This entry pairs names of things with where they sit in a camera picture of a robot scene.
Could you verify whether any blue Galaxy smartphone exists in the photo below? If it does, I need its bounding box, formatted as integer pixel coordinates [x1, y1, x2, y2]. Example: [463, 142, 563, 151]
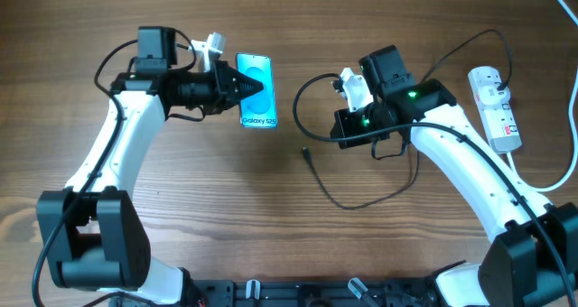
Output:
[236, 53, 277, 129]

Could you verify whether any black USB charging cable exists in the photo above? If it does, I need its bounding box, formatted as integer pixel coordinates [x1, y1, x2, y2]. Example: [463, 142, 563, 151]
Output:
[301, 28, 514, 210]

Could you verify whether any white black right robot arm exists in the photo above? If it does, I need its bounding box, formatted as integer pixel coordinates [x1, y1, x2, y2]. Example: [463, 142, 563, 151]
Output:
[331, 46, 577, 306]

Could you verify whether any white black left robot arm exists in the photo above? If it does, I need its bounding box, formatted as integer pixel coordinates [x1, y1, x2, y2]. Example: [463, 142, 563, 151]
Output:
[36, 26, 264, 306]

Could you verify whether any white USB charger adapter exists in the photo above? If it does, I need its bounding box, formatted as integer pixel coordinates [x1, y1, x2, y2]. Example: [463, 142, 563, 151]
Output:
[475, 85, 510, 109]

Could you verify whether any white power strip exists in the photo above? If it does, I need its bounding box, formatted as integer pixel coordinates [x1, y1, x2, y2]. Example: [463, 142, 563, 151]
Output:
[468, 66, 522, 154]

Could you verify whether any white power strip cord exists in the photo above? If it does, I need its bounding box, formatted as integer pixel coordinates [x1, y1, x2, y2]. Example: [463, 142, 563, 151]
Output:
[505, 0, 578, 194]

